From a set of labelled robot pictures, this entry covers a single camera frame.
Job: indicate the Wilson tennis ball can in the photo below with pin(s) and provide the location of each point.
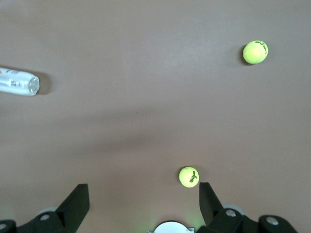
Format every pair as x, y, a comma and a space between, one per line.
17, 83

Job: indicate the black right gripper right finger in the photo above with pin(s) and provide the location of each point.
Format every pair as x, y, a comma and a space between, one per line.
218, 221

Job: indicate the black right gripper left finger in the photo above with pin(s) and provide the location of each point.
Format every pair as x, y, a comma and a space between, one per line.
70, 213

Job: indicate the brown table cover mat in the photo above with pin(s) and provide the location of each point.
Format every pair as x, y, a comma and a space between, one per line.
145, 97

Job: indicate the yellow-green tennis ball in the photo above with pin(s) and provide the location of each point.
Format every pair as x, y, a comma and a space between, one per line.
189, 176
255, 51

